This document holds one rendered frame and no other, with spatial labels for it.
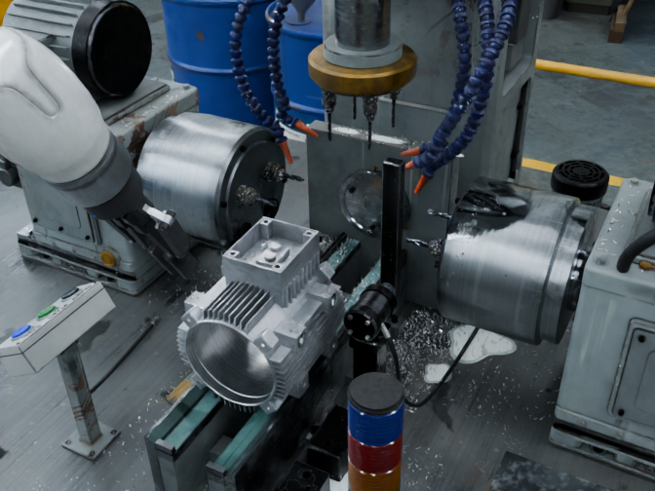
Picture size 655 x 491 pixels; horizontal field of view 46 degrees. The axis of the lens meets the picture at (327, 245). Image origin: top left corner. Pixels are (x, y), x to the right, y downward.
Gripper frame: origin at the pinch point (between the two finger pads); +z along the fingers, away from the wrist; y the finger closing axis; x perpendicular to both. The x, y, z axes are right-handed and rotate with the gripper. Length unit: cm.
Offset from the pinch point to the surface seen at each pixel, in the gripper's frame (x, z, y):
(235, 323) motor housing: 3.9, 8.7, -8.4
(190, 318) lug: 5.0, 9.9, -0.8
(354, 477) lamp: 17.9, 0.4, -35.1
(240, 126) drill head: -35.9, 24.3, 17.8
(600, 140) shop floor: -206, 257, -13
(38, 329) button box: 15.2, 4.3, 17.5
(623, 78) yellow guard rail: -186, 181, -24
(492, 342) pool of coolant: -21, 57, -34
